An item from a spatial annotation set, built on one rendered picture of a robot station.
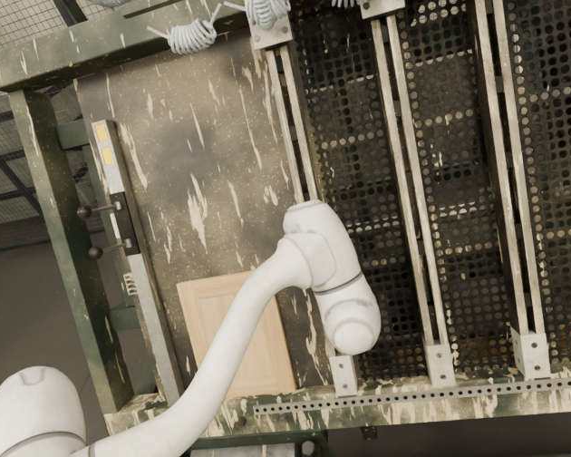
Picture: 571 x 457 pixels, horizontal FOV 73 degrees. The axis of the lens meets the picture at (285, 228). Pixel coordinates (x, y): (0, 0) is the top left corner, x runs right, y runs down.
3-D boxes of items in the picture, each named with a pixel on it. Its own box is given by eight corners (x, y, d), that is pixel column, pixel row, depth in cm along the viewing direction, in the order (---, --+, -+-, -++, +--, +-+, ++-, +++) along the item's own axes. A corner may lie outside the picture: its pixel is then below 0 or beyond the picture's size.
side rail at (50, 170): (120, 395, 144) (102, 414, 133) (34, 99, 130) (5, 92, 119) (135, 394, 143) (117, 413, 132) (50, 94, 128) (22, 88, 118)
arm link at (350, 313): (387, 319, 79) (362, 261, 78) (394, 355, 64) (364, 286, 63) (338, 335, 82) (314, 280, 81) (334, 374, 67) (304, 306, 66)
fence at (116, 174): (173, 400, 133) (169, 407, 129) (99, 124, 121) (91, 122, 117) (187, 398, 132) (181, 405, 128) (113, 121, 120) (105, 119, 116)
